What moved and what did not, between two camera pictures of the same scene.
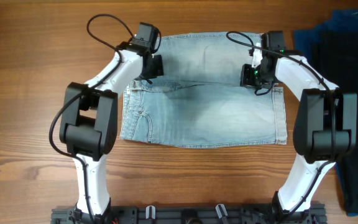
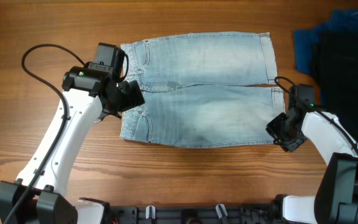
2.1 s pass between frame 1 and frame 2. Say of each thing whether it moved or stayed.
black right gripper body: moved
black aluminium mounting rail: stayed
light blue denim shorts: stayed
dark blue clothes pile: stayed
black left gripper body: moved
